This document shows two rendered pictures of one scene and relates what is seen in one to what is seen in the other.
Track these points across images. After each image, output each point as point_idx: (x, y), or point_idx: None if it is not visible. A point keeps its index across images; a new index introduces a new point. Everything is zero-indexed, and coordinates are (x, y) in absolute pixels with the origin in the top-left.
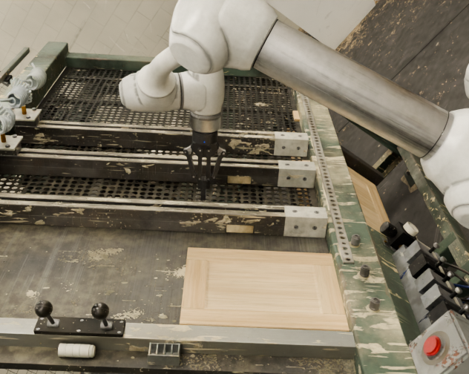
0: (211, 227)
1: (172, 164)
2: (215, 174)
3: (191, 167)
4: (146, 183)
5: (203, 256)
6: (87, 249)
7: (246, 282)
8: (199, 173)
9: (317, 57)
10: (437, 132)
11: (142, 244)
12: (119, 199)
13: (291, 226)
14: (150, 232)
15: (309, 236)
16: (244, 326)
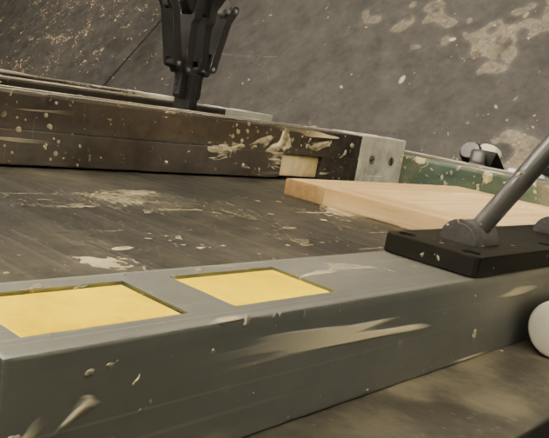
0: (260, 162)
1: (42, 84)
2: (216, 60)
3: (177, 36)
4: None
5: (338, 185)
6: (69, 190)
7: (466, 208)
8: (189, 54)
9: None
10: None
11: (176, 186)
12: (50, 91)
13: (366, 158)
14: (150, 175)
15: (383, 180)
16: None
